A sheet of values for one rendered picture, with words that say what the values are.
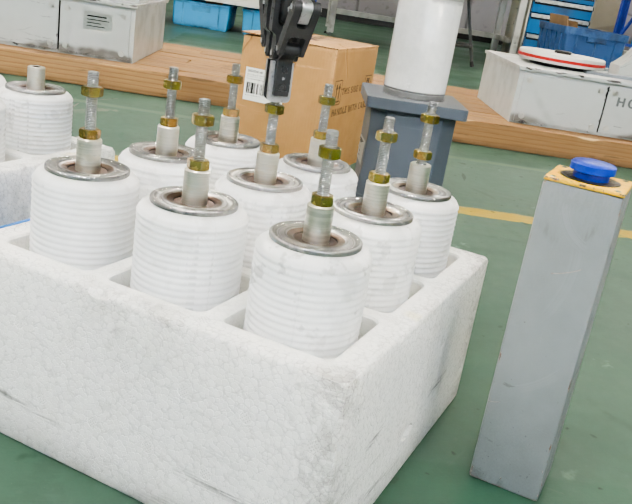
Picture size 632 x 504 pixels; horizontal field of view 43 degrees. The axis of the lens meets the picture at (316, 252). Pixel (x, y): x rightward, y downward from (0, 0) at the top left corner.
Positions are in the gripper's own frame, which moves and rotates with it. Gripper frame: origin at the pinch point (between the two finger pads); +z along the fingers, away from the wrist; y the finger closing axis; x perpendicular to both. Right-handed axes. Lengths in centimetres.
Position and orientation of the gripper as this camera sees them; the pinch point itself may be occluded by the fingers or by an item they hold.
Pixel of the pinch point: (278, 80)
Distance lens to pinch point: 77.5
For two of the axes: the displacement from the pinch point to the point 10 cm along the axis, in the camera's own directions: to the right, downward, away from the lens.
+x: -9.4, -0.3, -3.4
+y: -3.1, -3.5, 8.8
